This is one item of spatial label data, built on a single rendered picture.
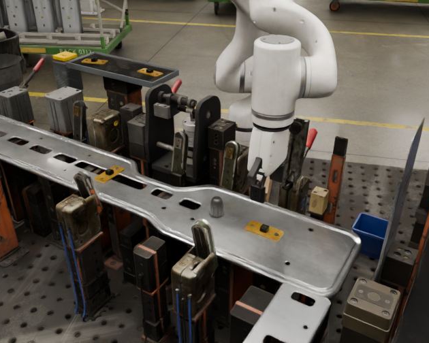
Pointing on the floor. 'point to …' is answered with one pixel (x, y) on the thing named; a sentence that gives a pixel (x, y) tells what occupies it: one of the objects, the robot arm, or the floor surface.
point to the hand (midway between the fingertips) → (267, 186)
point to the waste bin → (2, 64)
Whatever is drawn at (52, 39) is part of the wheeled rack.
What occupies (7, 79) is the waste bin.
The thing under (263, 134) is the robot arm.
